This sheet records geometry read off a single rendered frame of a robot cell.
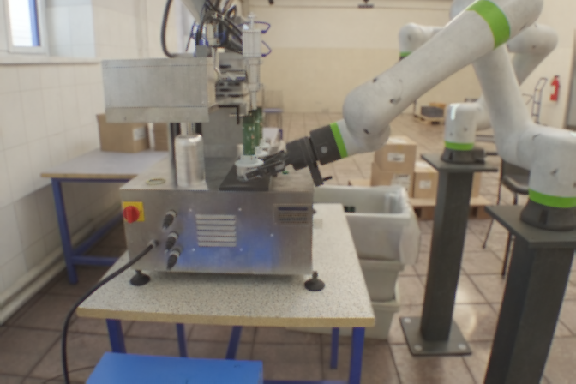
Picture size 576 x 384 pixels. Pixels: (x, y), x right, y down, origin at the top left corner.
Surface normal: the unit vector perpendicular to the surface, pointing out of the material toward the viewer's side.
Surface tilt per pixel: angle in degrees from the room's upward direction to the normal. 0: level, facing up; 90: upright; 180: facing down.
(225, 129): 90
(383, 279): 96
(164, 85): 90
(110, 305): 0
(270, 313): 0
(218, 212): 90
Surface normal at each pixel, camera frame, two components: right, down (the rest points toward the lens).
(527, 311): -0.04, 0.25
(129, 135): -0.30, 0.24
